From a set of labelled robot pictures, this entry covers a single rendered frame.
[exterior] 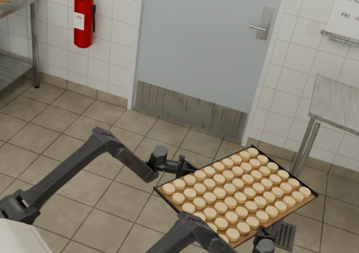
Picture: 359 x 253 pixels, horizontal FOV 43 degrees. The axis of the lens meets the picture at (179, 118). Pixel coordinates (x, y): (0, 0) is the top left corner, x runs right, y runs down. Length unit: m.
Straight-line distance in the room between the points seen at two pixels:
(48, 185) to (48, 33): 2.77
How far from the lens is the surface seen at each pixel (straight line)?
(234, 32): 3.51
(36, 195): 1.52
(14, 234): 1.31
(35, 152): 3.61
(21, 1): 3.81
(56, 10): 4.04
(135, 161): 1.77
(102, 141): 1.52
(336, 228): 3.50
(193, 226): 1.26
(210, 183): 1.92
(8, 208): 1.53
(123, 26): 3.78
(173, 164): 1.97
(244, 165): 2.07
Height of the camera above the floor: 2.30
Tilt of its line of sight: 34 degrees down
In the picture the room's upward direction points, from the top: 10 degrees clockwise
